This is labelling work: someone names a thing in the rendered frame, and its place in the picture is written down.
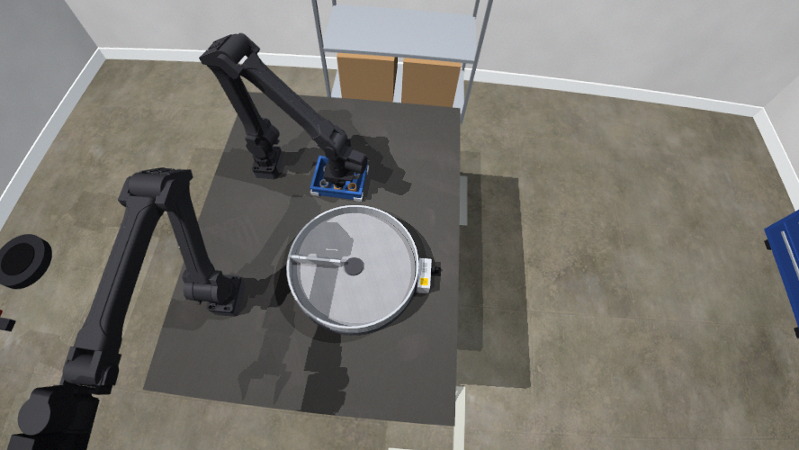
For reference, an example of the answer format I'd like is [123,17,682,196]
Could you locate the blue tray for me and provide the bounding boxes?
[310,156,367,200]

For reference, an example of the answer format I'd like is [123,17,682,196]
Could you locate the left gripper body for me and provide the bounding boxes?
[323,162,354,184]

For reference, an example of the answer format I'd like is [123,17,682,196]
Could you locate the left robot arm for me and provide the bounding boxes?
[199,33,368,174]

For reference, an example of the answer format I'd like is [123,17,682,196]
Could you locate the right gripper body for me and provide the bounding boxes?
[66,429,92,450]

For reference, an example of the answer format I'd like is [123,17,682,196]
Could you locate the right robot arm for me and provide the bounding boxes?
[7,167,241,450]

